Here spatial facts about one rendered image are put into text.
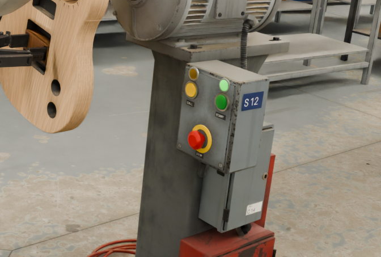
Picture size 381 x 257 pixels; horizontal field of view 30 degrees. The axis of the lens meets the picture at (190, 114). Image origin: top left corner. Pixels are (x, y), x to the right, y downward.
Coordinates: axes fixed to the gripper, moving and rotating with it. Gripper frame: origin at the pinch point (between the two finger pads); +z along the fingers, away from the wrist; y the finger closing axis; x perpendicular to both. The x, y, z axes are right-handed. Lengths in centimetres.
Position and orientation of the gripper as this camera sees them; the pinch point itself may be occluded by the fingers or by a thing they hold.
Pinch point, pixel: (34, 46)
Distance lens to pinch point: 165.6
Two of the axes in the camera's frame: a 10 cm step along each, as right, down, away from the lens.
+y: 6.5, 4.6, -6.0
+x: 2.4, -8.8, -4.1
